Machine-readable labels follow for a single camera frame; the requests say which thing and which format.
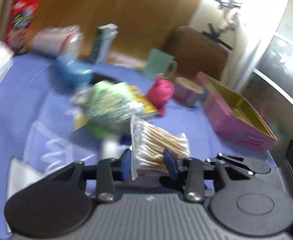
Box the paper cup with red print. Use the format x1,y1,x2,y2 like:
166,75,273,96
173,77,208,107

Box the brown chair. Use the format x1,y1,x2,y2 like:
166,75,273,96
161,26,230,80

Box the wooden board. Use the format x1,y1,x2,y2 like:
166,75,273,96
0,0,204,65

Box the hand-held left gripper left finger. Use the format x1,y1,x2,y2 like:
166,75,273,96
45,149,133,204

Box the green white milk carton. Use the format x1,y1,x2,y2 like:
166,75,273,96
90,24,119,64

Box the pink tin box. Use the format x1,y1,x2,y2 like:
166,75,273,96
196,71,278,150

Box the frosted glass door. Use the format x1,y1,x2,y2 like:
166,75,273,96
241,0,293,140

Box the yellow packet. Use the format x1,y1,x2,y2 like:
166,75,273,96
73,85,159,133

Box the red cereal box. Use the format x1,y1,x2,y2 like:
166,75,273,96
4,0,43,55

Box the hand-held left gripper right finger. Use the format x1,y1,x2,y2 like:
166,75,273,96
163,149,272,203

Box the blue glasses case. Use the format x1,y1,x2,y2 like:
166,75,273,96
55,54,93,85

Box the pink fuzzy sock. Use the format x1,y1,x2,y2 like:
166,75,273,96
146,74,174,117

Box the clear bag with white keychain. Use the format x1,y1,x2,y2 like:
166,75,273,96
8,121,97,198

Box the green packet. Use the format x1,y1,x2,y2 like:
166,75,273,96
87,81,144,135

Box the green mug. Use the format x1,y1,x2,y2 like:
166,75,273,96
143,49,178,80

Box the black tape strip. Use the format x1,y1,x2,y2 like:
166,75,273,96
202,23,234,50

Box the cotton swabs clear bag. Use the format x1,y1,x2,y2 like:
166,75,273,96
130,116,190,180

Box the blue tablecloth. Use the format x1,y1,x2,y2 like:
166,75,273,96
0,54,279,240

